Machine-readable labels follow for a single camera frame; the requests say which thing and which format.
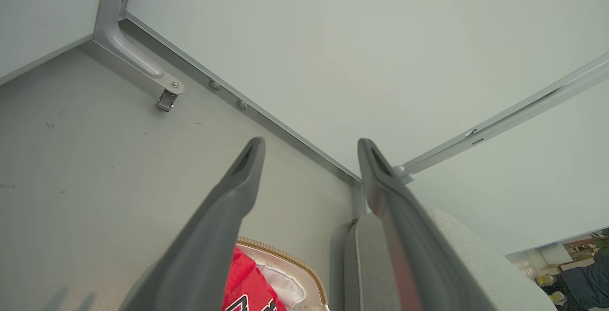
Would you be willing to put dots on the grey aluminium partition rail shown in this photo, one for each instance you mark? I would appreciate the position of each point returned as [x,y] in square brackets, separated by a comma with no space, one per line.
[523,109]
[238,94]

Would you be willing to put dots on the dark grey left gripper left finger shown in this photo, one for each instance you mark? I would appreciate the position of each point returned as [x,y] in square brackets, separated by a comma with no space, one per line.
[200,254]

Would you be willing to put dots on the grey fabric sofa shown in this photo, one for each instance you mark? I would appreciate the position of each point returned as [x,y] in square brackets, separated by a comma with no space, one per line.
[366,268]

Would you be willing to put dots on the grey metal partition foot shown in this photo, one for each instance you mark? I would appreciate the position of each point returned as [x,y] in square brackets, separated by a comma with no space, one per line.
[112,30]

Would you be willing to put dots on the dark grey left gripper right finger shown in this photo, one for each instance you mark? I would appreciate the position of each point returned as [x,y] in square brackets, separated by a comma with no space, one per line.
[418,254]

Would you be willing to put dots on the white basket liner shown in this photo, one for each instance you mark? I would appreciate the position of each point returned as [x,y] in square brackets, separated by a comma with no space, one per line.
[285,283]

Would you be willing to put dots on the red garment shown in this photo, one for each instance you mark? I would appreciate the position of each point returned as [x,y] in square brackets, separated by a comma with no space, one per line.
[245,277]

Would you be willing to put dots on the woven-rim laundry basket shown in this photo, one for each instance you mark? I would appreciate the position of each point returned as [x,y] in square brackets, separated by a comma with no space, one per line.
[305,267]

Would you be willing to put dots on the person in dark blue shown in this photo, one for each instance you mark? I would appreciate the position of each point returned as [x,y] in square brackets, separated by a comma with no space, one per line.
[587,277]

